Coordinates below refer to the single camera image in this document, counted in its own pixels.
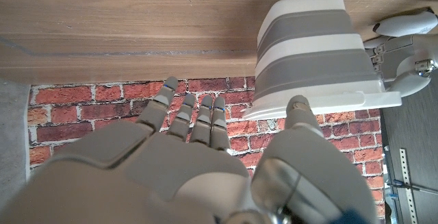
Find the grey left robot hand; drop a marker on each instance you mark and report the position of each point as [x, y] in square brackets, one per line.
[407, 63]

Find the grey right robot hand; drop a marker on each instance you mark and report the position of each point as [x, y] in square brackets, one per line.
[164, 169]

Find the white grey collapsible bucket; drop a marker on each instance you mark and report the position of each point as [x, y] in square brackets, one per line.
[308, 56]

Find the dark grey door panel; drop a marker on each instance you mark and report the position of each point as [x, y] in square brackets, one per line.
[417, 128]

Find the red brick printed backdrop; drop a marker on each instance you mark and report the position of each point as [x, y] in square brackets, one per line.
[85, 94]

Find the perforated metal strip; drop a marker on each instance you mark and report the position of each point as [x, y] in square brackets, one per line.
[406, 183]

